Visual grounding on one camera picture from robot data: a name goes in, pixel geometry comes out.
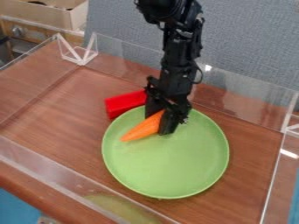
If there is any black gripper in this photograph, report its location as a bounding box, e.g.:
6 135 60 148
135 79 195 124
145 65 202 136

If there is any orange toy carrot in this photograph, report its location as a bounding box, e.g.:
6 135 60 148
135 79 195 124
120 110 165 142

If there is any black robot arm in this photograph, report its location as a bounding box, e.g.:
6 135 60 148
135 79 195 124
135 0 205 135

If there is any green plate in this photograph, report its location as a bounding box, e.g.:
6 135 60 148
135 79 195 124
102 107 230 200

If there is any red block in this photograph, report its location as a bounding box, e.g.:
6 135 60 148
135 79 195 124
104 90 146 119

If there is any cardboard box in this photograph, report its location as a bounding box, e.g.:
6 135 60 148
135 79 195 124
0 0 88 30

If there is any wooden shelf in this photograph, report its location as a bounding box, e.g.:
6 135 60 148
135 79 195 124
0 16 84 46

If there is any clear acrylic corner bracket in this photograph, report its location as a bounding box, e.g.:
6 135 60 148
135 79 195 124
58 34 99 66

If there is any clear acrylic tray wall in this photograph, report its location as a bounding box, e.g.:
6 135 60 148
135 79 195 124
0 35 299 224

